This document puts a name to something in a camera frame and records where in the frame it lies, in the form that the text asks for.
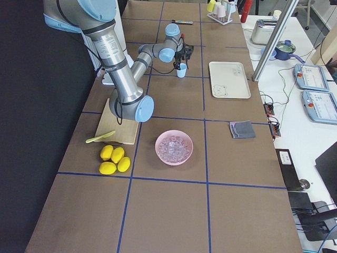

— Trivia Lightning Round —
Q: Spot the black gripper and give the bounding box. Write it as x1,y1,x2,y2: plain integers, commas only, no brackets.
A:
174,45,189,70

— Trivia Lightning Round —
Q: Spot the light blue plastic cup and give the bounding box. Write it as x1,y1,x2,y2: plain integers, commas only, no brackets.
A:
176,63,187,78

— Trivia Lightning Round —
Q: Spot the steel muddler black cap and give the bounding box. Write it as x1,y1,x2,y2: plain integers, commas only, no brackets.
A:
171,20,194,25

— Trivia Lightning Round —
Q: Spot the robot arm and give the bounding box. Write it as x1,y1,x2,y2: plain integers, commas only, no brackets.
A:
131,23,194,81
43,1,154,122

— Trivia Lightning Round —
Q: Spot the yellow cup on rack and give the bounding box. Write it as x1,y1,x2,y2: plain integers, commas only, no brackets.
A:
207,0,216,13

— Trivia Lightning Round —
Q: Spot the pink cup on rack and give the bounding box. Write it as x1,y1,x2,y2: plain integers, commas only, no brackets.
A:
214,5,226,18

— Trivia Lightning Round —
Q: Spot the white cup rack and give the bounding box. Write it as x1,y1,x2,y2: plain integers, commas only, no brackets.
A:
207,0,237,25

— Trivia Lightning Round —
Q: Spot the clear ice cubes pile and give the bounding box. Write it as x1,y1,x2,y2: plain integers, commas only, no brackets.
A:
156,135,191,164

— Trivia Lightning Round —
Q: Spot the cream bear serving tray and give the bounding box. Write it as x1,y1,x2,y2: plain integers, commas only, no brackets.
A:
209,61,251,99

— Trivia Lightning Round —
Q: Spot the pink bowl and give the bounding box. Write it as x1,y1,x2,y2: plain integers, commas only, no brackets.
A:
155,130,194,166

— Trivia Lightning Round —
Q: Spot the red bottle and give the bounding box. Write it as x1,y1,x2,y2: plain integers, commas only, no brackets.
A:
240,0,253,23

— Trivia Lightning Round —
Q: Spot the white steel toaster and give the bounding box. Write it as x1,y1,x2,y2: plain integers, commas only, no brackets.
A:
251,19,277,45

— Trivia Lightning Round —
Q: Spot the bamboo cutting board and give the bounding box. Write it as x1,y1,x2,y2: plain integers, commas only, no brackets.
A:
95,99,139,145

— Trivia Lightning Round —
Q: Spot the grey folded cloth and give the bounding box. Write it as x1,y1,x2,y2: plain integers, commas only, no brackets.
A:
230,121,256,139

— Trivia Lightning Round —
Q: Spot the blue bowl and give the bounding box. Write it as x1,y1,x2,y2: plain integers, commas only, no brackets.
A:
260,46,277,61

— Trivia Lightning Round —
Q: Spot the dark blue saucepan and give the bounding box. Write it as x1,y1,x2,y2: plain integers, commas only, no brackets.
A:
275,40,305,64

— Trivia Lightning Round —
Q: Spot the yellow plastic knife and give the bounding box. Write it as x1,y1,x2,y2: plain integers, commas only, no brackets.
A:
85,130,115,144

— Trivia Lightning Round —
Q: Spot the yellow lemon upper right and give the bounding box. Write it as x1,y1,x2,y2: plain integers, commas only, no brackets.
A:
111,147,125,163

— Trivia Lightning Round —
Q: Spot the yellow lemon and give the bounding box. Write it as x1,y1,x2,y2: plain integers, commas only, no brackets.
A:
100,145,114,161
111,147,125,163
99,161,117,175
117,157,131,172

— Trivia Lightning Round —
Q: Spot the yellow lemon middle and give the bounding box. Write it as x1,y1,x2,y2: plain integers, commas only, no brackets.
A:
117,157,131,172

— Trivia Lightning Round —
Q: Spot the yellow lemon upper left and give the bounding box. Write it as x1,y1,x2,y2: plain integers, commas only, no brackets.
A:
100,145,114,161

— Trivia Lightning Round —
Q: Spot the yellow lemon lower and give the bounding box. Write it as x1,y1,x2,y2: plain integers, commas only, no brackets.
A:
99,161,117,175

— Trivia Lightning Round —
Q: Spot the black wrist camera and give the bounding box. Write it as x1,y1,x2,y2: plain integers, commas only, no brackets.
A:
184,44,194,61

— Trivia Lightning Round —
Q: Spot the aluminium frame post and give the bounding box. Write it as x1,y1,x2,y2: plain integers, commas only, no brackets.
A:
252,0,299,82

